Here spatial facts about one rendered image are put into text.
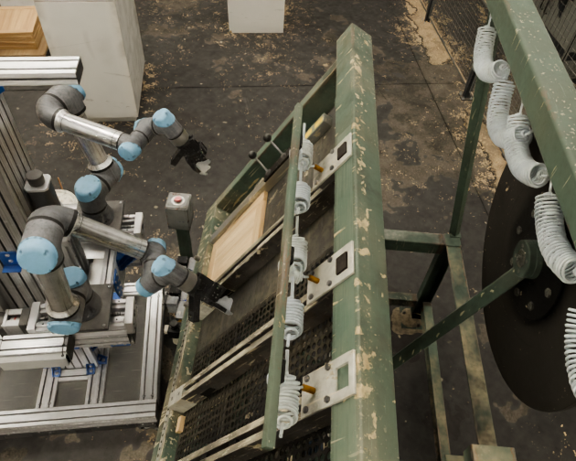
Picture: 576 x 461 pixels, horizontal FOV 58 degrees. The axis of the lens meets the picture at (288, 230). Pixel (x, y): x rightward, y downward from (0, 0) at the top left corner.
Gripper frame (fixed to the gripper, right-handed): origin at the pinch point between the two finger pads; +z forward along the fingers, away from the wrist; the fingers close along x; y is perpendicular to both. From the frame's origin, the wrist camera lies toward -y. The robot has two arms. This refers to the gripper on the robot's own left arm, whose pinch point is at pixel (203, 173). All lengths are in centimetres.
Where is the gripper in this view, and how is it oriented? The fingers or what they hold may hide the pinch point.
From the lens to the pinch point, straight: 233.9
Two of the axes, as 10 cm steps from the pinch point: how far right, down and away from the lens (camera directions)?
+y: 9.0, -3.2, -2.8
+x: -0.8, -7.7, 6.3
